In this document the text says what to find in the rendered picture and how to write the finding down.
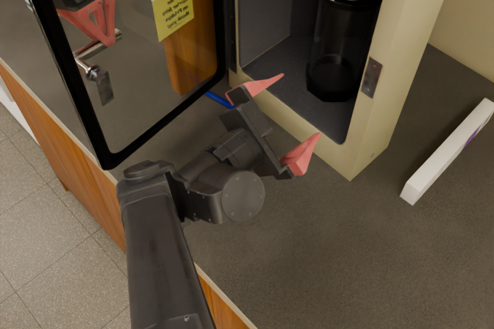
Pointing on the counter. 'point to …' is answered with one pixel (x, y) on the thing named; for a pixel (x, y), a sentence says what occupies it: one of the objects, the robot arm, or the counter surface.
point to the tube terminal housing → (403, 34)
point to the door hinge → (229, 12)
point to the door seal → (77, 72)
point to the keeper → (373, 71)
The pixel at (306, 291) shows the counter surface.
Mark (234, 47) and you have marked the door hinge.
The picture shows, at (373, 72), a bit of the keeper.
